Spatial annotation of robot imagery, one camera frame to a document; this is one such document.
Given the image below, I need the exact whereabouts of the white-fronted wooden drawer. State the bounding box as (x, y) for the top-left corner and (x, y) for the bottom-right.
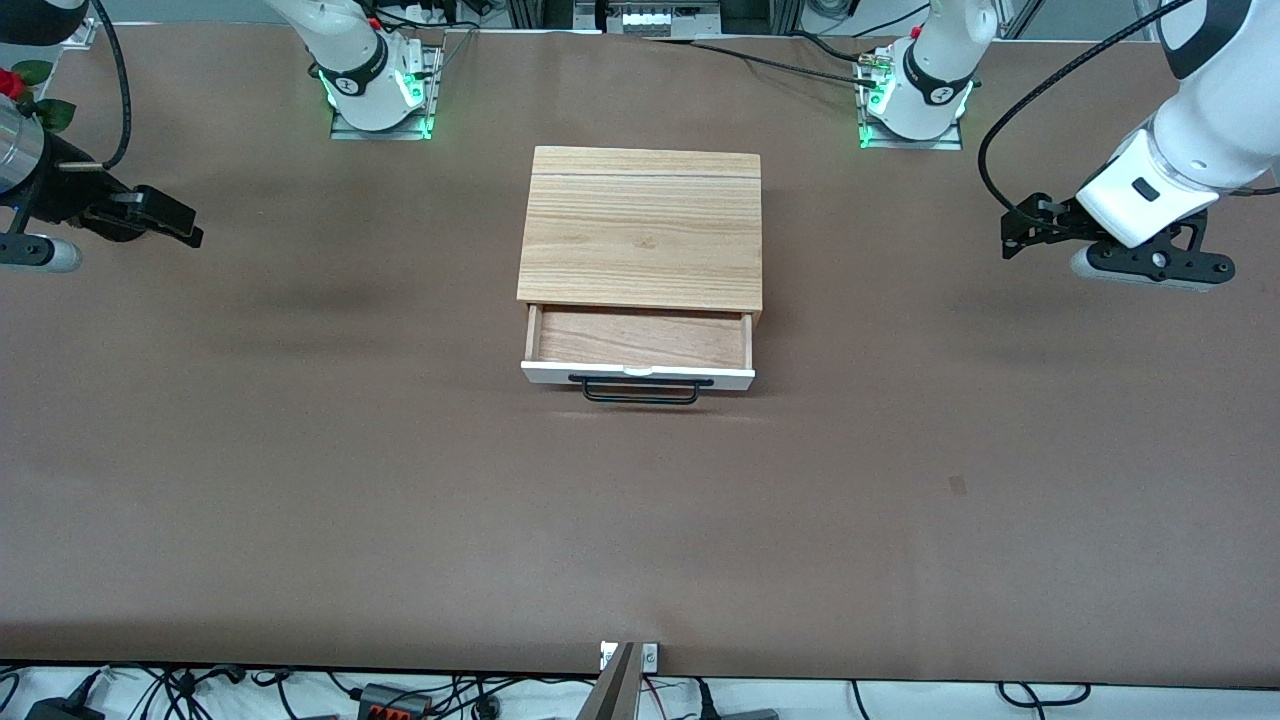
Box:
(520, 303), (757, 392)

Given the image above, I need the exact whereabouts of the light wooden drawer cabinet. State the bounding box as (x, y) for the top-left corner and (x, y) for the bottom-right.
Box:
(516, 146), (765, 331)

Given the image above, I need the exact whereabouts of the red artificial rose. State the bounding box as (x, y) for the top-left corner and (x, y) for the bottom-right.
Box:
(0, 60), (77, 133)

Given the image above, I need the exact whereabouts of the black power adapter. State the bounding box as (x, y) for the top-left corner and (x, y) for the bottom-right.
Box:
(24, 670), (109, 720)

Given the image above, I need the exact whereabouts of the black and orange connector box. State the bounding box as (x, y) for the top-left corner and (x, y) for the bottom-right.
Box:
(356, 683), (433, 720)

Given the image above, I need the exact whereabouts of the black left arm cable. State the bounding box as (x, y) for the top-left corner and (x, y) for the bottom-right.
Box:
(977, 0), (1196, 217)

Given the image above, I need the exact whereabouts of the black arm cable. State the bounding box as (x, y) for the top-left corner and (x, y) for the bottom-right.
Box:
(58, 0), (134, 173)
(977, 0), (1196, 217)

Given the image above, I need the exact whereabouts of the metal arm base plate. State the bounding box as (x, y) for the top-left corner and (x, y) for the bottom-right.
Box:
(329, 42), (444, 142)
(856, 48), (965, 152)

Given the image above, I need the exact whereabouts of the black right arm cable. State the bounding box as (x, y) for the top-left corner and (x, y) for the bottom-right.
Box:
(58, 0), (134, 173)

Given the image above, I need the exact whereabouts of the black cable on table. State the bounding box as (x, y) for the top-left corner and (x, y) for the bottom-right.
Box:
(655, 33), (886, 89)

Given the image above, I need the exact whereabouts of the black metal drawer handle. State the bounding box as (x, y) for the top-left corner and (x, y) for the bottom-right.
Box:
(568, 375), (715, 406)

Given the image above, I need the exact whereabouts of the aluminium frame with power strip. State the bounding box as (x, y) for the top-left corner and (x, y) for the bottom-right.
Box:
(505, 0), (804, 39)

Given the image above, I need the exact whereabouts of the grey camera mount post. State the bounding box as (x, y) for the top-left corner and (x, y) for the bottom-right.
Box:
(574, 640), (661, 720)

